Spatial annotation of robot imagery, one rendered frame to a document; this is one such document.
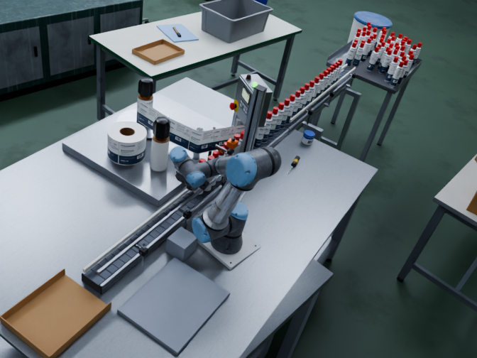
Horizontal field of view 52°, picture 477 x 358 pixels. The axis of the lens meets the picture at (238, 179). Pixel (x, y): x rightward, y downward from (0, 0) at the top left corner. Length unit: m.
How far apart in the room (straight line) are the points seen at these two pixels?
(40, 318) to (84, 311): 0.16
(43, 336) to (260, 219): 1.14
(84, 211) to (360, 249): 2.16
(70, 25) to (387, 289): 3.48
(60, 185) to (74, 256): 0.48
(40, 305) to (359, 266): 2.31
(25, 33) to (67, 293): 2.95
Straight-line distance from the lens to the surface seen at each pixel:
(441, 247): 4.17
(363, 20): 6.40
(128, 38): 4.17
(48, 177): 2.62
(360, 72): 4.21
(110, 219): 2.38
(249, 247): 2.32
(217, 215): 1.98
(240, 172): 1.74
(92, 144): 2.75
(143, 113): 2.82
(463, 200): 3.31
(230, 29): 4.26
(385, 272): 3.72
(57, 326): 2.01
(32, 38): 4.68
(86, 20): 4.91
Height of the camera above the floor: 2.49
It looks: 38 degrees down
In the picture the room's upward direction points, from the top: 13 degrees clockwise
